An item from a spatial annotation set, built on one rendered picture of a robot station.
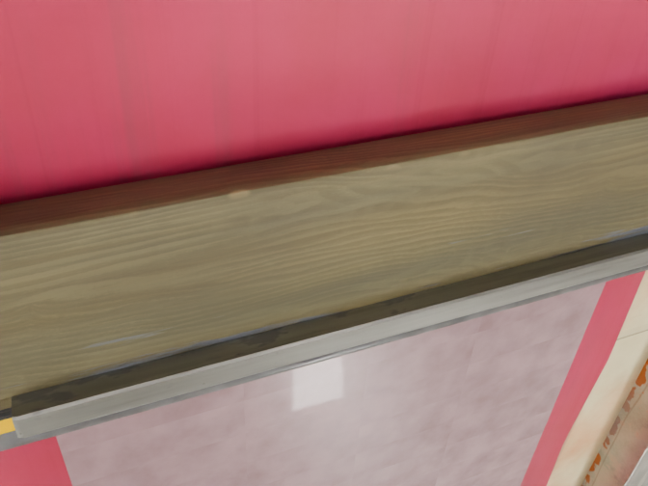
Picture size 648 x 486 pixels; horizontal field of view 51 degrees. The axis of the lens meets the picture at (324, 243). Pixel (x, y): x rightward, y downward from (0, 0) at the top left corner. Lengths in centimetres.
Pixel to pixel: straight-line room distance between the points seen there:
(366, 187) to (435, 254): 5
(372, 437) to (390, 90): 25
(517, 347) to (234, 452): 19
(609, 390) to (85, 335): 44
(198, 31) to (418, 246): 13
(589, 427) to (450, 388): 20
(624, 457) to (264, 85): 50
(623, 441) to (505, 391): 18
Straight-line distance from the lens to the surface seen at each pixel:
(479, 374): 47
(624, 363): 58
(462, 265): 31
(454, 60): 30
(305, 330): 28
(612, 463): 68
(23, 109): 25
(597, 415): 63
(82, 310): 26
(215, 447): 41
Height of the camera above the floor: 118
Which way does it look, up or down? 45 degrees down
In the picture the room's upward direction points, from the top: 148 degrees clockwise
